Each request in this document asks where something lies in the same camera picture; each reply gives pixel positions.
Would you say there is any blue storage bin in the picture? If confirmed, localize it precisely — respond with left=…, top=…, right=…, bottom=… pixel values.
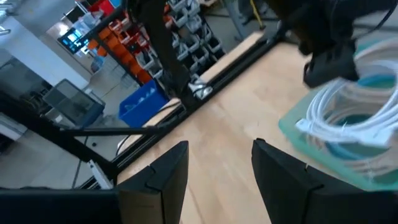
left=118, top=79, right=171, bottom=129

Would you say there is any grey box cart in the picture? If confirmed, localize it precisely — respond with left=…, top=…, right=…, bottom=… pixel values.
left=42, top=78, right=106, bottom=128

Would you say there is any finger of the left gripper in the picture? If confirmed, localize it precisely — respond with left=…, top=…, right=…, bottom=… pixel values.
left=302, top=52, right=360, bottom=89

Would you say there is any black aluminium table frame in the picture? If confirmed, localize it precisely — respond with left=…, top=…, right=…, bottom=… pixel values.
left=0, top=29, right=287, bottom=190

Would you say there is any teal translucent plastic bin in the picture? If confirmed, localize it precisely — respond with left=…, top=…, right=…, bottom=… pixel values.
left=278, top=39, right=398, bottom=192

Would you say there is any light blue cable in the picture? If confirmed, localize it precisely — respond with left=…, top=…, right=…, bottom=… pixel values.
left=326, top=74, right=396, bottom=161

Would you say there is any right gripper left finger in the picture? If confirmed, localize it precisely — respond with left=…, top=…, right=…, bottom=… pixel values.
left=116, top=140, right=190, bottom=224

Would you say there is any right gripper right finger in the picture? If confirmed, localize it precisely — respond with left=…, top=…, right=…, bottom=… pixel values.
left=251, top=138, right=398, bottom=224

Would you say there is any shelf rack with bins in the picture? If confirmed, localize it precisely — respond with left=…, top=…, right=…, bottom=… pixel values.
left=86, top=0, right=224, bottom=85

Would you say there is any lit wall screen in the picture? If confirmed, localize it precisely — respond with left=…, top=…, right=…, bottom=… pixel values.
left=57, top=27, right=86, bottom=55

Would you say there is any white cable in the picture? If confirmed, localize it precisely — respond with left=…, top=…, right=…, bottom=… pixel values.
left=294, top=60, right=398, bottom=149

